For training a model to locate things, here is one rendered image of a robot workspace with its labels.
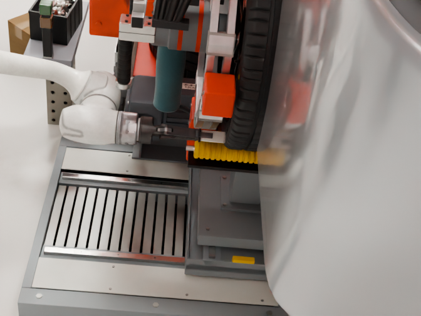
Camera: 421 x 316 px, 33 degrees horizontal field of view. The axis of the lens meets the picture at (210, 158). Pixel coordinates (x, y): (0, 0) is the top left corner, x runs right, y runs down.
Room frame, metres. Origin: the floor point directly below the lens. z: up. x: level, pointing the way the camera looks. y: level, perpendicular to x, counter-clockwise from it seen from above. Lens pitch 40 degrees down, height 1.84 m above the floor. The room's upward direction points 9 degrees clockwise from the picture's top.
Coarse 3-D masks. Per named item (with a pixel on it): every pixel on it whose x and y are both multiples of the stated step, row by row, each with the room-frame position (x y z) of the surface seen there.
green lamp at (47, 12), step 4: (44, 0) 2.05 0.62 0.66; (48, 0) 2.06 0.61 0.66; (40, 4) 2.02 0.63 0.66; (44, 4) 2.02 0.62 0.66; (48, 4) 2.03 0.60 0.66; (52, 4) 2.04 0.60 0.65; (40, 8) 2.02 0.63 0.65; (44, 8) 2.02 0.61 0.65; (48, 8) 2.02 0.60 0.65; (52, 8) 2.04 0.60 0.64; (40, 12) 2.02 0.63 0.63; (44, 12) 2.02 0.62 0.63; (48, 12) 2.02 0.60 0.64; (52, 12) 2.04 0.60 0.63
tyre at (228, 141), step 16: (256, 0) 1.48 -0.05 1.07; (272, 0) 1.49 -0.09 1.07; (256, 16) 1.45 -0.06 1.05; (272, 16) 1.46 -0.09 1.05; (256, 32) 1.43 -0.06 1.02; (272, 32) 1.44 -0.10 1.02; (256, 48) 1.42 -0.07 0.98; (272, 48) 1.42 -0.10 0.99; (240, 64) 1.45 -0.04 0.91; (256, 64) 1.40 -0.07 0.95; (272, 64) 1.41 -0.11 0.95; (240, 80) 1.40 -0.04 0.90; (256, 80) 1.40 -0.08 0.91; (240, 96) 1.39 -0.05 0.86; (256, 96) 1.39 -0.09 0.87; (240, 112) 1.39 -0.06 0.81; (256, 112) 1.40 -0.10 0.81; (224, 128) 1.57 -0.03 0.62; (240, 128) 1.40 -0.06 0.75; (256, 128) 1.40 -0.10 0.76; (224, 144) 1.52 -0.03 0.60; (240, 144) 1.44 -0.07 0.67; (256, 144) 1.44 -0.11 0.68
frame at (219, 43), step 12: (204, 0) 1.94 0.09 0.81; (216, 0) 1.51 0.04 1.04; (216, 12) 1.49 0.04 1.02; (228, 12) 1.52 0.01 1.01; (216, 24) 1.47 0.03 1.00; (228, 24) 1.48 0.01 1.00; (216, 36) 1.45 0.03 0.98; (228, 36) 1.46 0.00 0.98; (216, 48) 1.44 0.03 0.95; (228, 48) 1.44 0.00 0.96; (216, 60) 1.85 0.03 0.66; (228, 60) 1.44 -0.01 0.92; (204, 72) 1.46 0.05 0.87; (216, 72) 1.82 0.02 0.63; (228, 72) 1.44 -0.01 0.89; (204, 120) 1.46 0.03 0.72; (216, 120) 1.45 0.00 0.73
